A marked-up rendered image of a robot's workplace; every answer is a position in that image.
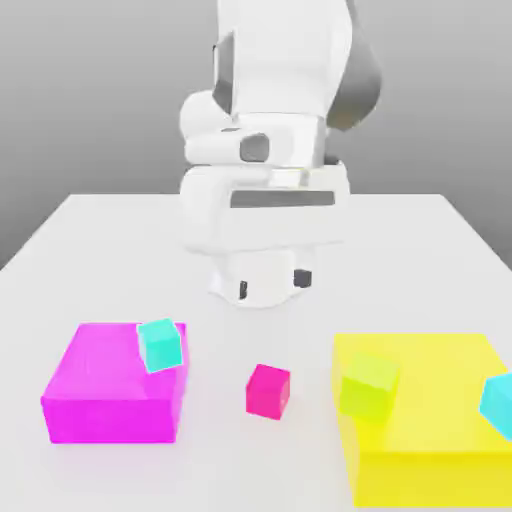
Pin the small lime green cube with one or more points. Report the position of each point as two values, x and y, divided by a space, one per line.
368 392

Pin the large yellow box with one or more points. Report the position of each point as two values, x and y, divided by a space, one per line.
432 452

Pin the small pink cube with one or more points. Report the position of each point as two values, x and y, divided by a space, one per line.
267 392

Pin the small cyan cube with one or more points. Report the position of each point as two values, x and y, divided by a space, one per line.
500 404
160 346

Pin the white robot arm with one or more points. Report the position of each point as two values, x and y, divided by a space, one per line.
280 72

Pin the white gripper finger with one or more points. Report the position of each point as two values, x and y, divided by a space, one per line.
302 278
242 290

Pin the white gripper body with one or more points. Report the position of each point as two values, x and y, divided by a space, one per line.
208 224

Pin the large magenta box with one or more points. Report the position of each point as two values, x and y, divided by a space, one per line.
108 384

